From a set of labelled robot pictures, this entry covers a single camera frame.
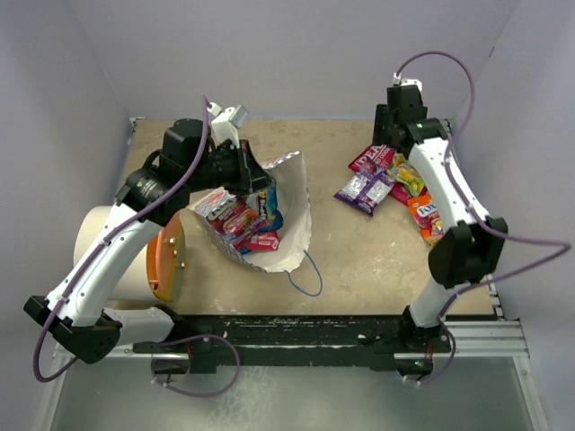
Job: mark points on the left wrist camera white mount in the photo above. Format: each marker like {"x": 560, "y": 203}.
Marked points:
{"x": 226, "y": 122}

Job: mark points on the blue snack packet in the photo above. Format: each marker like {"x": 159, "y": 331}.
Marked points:
{"x": 265, "y": 203}

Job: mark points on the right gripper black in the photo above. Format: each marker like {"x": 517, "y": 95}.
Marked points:
{"x": 381, "y": 124}

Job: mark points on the purple white snack packet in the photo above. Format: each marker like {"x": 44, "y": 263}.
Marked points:
{"x": 368, "y": 187}

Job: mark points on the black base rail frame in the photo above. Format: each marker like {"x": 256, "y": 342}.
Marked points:
{"x": 205, "y": 342}

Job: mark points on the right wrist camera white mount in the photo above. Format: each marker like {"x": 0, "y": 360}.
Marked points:
{"x": 399, "y": 81}

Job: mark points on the blue checkered paper bag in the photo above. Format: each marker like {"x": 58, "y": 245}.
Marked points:
{"x": 290, "y": 176}

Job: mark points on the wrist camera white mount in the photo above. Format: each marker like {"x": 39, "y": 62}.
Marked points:
{"x": 399, "y": 81}
{"x": 226, "y": 122}

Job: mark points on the green yellow candy packet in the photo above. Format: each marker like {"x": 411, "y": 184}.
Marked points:
{"x": 403, "y": 172}

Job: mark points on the purple pink candy packet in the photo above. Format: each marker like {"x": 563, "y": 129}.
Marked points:
{"x": 235, "y": 221}

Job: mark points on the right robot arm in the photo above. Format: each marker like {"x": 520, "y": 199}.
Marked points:
{"x": 472, "y": 241}

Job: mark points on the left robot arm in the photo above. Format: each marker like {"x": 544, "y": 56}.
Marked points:
{"x": 191, "y": 159}

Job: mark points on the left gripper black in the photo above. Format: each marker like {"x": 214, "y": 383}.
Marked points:
{"x": 251, "y": 175}

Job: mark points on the pink cookie snack packet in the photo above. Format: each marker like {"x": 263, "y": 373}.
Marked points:
{"x": 381, "y": 156}

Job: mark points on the aluminium table frame rail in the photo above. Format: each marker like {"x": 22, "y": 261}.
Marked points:
{"x": 479, "y": 328}

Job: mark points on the orange snack packet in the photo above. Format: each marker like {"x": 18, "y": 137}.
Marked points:
{"x": 426, "y": 216}

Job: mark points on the white cylinder orange lid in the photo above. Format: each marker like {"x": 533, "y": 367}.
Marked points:
{"x": 155, "y": 269}

